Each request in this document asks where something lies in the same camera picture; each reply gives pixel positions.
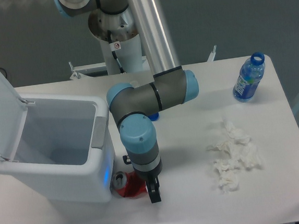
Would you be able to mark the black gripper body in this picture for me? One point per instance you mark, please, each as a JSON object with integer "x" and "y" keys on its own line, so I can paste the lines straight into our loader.
{"x": 146, "y": 171}

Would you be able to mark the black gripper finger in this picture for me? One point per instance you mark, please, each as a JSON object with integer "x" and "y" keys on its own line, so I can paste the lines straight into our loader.
{"x": 153, "y": 190}

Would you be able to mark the crushed red soda can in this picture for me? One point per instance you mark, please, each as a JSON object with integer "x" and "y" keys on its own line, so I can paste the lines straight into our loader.
{"x": 128, "y": 184}

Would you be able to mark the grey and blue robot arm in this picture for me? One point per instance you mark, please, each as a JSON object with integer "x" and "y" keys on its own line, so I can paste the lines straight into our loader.
{"x": 171, "y": 84}

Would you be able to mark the blue bottle cap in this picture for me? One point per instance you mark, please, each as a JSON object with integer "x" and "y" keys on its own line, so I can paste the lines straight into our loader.
{"x": 154, "y": 117}

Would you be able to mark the crumpled white tissue paper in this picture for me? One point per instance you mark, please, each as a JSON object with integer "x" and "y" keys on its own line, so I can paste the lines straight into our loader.
{"x": 240, "y": 154}

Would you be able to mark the clear bottle green label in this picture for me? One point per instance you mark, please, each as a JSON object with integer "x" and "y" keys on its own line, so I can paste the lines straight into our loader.
{"x": 135, "y": 84}

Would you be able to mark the white open trash bin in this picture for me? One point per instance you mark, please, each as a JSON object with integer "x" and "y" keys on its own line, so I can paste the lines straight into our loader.
{"x": 58, "y": 145}

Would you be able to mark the blue plastic drink bottle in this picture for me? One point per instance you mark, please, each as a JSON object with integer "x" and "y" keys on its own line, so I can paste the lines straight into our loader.
{"x": 251, "y": 73}

